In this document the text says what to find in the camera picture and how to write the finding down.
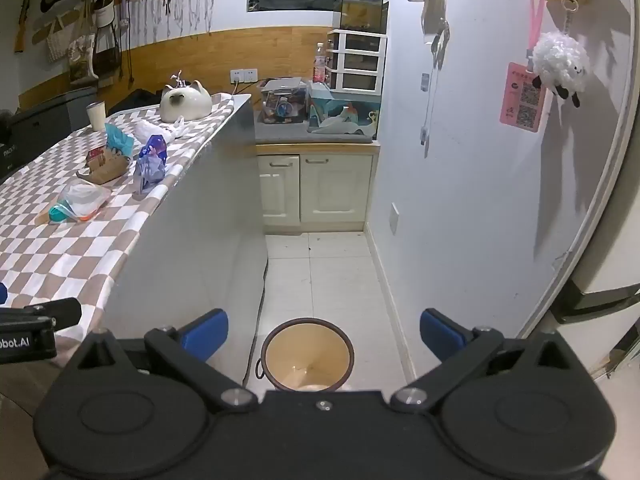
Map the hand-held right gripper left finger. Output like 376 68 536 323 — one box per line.
65 309 258 412

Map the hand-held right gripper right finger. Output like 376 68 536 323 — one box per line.
390 309 588 412

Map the beige bin with brown rim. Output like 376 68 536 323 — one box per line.
255 317 356 392

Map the clear plastic bag teal item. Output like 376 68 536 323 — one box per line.
48 183 113 224

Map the brown cardboard packaging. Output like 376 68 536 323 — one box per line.
76 147 132 185

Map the purple blue snack bag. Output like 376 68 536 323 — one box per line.
133 134 168 196

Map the light blue snack packet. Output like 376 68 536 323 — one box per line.
104 123 135 157

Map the white plastic bag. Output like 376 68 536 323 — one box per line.
134 116 190 144

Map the brown white checkered tablecloth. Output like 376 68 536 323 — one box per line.
0 92 237 356

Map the white bar counter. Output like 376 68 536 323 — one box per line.
102 95 269 391

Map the dark grey storage box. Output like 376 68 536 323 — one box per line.
0 86 98 183

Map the cream cabinet with wooden top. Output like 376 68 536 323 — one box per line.
256 142 382 236

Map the white refrigerator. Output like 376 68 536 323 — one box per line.
515 0 640 381

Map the white cup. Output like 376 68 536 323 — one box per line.
86 101 107 132

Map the white cat-shaped ceramic jar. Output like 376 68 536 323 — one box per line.
160 79 213 124

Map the clear plastic storage box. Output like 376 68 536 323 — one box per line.
257 77 310 126

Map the patterned tote bag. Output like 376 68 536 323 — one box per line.
67 30 100 86

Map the pink card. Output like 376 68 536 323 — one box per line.
499 62 547 134

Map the brown tote bag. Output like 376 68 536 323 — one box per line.
95 20 124 77

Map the white drawer unit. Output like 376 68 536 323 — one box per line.
327 29 389 95

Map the plastic bottle with pink label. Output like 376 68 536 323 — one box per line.
312 42 327 85

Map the glass fish tank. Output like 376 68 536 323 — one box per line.
332 0 390 36

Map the black floor cable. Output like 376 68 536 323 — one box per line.
242 259 269 387

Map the hanging white cable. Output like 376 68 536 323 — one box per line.
419 20 448 159

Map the fluffy white sheep plush keychain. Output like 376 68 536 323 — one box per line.
530 0 592 109

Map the pink lanyard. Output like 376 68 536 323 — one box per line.
525 0 550 60

